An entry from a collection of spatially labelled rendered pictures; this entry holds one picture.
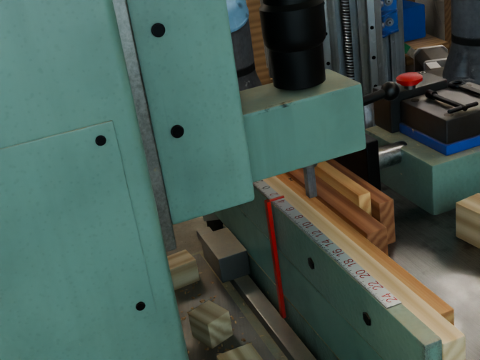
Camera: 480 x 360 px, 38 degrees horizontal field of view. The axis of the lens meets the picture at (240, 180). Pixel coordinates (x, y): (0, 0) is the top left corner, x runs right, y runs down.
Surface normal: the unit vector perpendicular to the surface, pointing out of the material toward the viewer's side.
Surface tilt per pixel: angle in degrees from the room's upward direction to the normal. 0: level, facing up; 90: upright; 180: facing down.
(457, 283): 0
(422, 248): 0
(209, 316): 0
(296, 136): 90
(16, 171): 90
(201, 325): 90
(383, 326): 90
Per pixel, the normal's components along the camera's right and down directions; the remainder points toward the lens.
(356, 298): -0.92, 0.27
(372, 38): -0.01, 0.42
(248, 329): -0.14, -0.90
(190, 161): 0.36, 0.35
